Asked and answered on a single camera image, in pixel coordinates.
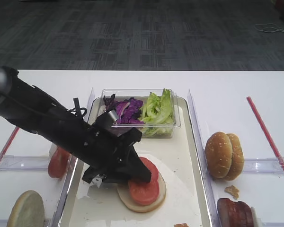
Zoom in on clear cross divider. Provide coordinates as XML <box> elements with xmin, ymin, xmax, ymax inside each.
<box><xmin>0</xmin><ymin>155</ymin><xmax>50</xmax><ymax>171</ymax></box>
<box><xmin>242</xmin><ymin>157</ymin><xmax>284</xmax><ymax>175</ymax></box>

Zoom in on right long clear divider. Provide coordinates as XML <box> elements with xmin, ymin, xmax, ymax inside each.
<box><xmin>187</xmin><ymin>89</ymin><xmax>221</xmax><ymax>227</ymax></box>

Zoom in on remaining tomato slice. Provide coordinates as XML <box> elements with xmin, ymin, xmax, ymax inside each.
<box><xmin>48</xmin><ymin>147</ymin><xmax>71</xmax><ymax>178</ymax></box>

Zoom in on clear plastic salad container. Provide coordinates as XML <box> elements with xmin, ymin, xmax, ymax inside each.
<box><xmin>97</xmin><ymin>88</ymin><xmax>181</xmax><ymax>138</ymax></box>

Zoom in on white cable on floor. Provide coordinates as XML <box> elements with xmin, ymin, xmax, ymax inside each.
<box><xmin>255</xmin><ymin>23</ymin><xmax>284</xmax><ymax>37</ymax></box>

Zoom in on white rectangular serving tray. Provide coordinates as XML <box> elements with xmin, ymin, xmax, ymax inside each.
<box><xmin>61</xmin><ymin>97</ymin><xmax>211</xmax><ymax>227</ymax></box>

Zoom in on bottom bun slice on tray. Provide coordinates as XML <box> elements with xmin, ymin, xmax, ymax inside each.
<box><xmin>117</xmin><ymin>172</ymin><xmax>167</xmax><ymax>213</ymax></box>

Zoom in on meat crumb on table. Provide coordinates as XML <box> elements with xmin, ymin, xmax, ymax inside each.
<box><xmin>224</xmin><ymin>185</ymin><xmax>240</xmax><ymax>200</ymax></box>

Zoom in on meat crumb on tray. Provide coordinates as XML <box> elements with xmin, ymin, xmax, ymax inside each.
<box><xmin>173</xmin><ymin>223</ymin><xmax>189</xmax><ymax>227</ymax></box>

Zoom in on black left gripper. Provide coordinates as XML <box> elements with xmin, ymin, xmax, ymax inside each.
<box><xmin>61</xmin><ymin>111</ymin><xmax>151</xmax><ymax>183</ymax></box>

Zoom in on left red tape strip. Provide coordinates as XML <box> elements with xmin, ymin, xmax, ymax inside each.
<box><xmin>0</xmin><ymin>127</ymin><xmax>19</xmax><ymax>163</ymax></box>

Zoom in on purple cabbage leaves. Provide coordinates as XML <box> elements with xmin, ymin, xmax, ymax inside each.
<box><xmin>103</xmin><ymin>94</ymin><xmax>144</xmax><ymax>124</ymax></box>

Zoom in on stack of meat patties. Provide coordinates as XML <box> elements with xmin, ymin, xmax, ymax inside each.
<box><xmin>217</xmin><ymin>198</ymin><xmax>254</xmax><ymax>227</ymax></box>

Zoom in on right red tape strip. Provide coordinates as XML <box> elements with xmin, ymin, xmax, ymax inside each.
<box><xmin>246</xmin><ymin>96</ymin><xmax>284</xmax><ymax>172</ymax></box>

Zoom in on green lettuce leaves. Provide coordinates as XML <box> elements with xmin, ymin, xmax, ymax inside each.
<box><xmin>139</xmin><ymin>88</ymin><xmax>174</xmax><ymax>138</ymax></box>

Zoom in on front sesame bun top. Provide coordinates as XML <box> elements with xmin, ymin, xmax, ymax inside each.
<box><xmin>204</xmin><ymin>131</ymin><xmax>232</xmax><ymax>179</ymax></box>

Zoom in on red tape strip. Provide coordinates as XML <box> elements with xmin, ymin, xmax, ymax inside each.
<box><xmin>246</xmin><ymin>96</ymin><xmax>284</xmax><ymax>172</ymax></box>
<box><xmin>0</xmin><ymin>127</ymin><xmax>19</xmax><ymax>163</ymax></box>

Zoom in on upper right clear cross divider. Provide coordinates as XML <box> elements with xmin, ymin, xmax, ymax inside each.
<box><xmin>242</xmin><ymin>157</ymin><xmax>284</xmax><ymax>175</ymax></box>

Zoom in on rear sesame bun top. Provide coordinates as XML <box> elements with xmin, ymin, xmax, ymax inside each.
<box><xmin>225</xmin><ymin>133</ymin><xmax>244</xmax><ymax>181</ymax></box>

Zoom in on sesame bun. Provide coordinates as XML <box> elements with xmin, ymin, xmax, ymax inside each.
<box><xmin>225</xmin><ymin>133</ymin><xmax>244</xmax><ymax>181</ymax></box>
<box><xmin>204</xmin><ymin>131</ymin><xmax>232</xmax><ymax>179</ymax></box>

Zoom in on tomato slice pair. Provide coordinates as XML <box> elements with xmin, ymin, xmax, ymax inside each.
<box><xmin>128</xmin><ymin>157</ymin><xmax>160</xmax><ymax>206</ymax></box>

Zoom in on long clear divider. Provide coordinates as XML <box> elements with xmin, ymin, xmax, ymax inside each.
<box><xmin>46</xmin><ymin>87</ymin><xmax>96</xmax><ymax>227</ymax></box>
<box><xmin>187</xmin><ymin>89</ymin><xmax>221</xmax><ymax>227</ymax></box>

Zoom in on upright bun slice left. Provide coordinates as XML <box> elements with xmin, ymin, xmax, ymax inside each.
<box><xmin>7</xmin><ymin>190</ymin><xmax>45</xmax><ymax>227</ymax></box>

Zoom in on upper left clear cross divider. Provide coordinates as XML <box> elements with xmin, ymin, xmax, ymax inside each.
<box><xmin>0</xmin><ymin>155</ymin><xmax>50</xmax><ymax>171</ymax></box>

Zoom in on left long clear divider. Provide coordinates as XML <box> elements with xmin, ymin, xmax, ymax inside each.
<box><xmin>46</xmin><ymin>87</ymin><xmax>96</xmax><ymax>227</ymax></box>

